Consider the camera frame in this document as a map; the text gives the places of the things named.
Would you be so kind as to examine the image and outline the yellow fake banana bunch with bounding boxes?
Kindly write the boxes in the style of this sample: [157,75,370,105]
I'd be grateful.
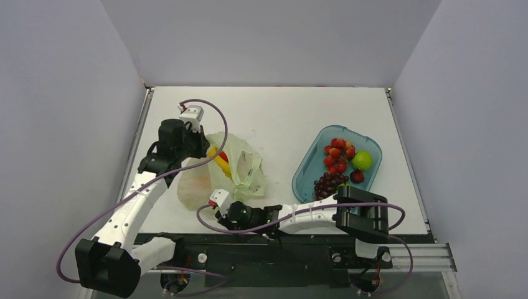
[207,146,232,179]

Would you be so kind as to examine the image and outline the light green plastic bag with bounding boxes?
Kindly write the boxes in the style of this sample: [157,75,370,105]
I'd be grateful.
[176,133,266,211]

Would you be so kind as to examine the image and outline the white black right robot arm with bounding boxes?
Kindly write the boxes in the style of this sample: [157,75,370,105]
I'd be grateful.
[209,186,390,266]

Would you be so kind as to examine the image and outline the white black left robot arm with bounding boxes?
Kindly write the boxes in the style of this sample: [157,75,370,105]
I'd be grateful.
[75,117,210,298]

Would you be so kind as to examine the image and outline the red fake bell pepper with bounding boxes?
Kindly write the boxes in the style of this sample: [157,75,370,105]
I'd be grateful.
[219,151,229,163]

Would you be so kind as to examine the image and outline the dark purple fake grapes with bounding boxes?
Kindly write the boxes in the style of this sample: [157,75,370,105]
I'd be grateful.
[313,173,350,201]

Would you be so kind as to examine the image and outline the red fake strawberry bunch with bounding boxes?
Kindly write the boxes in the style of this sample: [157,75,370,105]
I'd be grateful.
[323,138,356,173]

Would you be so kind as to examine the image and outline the dark red fake fruit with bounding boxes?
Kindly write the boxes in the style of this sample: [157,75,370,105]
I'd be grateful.
[349,169,365,184]

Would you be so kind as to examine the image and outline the green fake apple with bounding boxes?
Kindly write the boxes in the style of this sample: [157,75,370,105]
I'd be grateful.
[351,150,374,171]

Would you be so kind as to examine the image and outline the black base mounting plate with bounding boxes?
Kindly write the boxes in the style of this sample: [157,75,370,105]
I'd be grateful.
[162,234,393,288]

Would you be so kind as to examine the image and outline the teal plastic tray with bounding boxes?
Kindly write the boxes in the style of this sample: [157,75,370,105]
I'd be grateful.
[292,125,383,203]

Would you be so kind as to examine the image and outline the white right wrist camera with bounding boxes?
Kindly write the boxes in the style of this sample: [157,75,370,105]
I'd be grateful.
[209,189,235,217]

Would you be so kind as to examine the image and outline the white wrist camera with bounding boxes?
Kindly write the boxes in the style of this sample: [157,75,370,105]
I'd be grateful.
[209,189,235,217]
[179,105,204,133]

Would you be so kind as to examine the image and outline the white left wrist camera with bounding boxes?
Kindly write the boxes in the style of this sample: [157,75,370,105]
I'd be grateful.
[179,105,204,133]

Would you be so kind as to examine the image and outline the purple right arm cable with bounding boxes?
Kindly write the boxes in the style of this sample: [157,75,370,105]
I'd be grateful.
[196,201,414,285]

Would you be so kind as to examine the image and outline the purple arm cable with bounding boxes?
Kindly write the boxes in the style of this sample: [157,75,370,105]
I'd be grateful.
[196,201,414,285]
[55,98,229,284]

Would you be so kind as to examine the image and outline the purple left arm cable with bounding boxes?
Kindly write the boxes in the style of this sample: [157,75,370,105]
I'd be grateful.
[55,98,229,284]

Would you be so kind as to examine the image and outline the aluminium frame rail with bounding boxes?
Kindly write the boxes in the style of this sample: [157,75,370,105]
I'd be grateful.
[388,244,458,272]

